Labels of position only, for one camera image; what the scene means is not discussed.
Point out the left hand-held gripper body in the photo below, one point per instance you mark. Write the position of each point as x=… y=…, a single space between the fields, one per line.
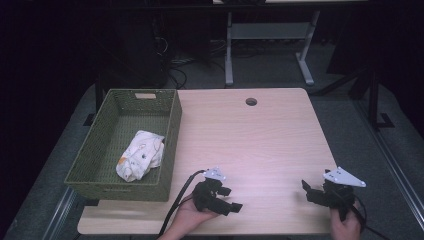
x=205 y=195

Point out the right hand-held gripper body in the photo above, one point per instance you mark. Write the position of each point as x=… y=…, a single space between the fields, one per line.
x=340 y=191

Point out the white printed cloth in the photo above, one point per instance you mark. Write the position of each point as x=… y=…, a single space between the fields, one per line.
x=140 y=156

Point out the green woven basket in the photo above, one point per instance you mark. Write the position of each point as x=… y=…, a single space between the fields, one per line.
x=100 y=146

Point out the person's left hand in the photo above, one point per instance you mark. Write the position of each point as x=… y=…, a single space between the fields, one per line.
x=188 y=216

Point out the person's right hand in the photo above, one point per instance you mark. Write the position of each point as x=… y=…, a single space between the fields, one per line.
x=346 y=228

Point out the black metal stand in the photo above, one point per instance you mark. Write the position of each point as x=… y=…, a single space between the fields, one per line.
x=373 y=96

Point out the dark computer tower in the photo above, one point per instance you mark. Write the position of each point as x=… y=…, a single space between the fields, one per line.
x=133 y=50

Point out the metal floor rail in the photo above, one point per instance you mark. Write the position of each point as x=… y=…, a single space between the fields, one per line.
x=58 y=213
x=390 y=156

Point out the grey metal desk frame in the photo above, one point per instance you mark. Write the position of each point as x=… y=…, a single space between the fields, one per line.
x=270 y=31

